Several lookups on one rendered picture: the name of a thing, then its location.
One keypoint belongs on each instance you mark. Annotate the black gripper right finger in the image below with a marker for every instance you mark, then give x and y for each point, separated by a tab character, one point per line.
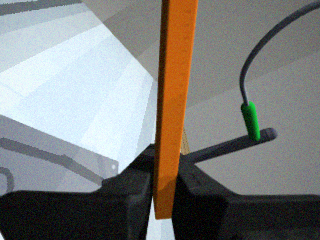
204	209

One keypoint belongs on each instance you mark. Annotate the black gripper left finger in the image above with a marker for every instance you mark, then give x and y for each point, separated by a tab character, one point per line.
119	210

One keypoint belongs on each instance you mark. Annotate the orange handle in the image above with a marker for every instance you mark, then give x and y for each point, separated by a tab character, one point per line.
178	19

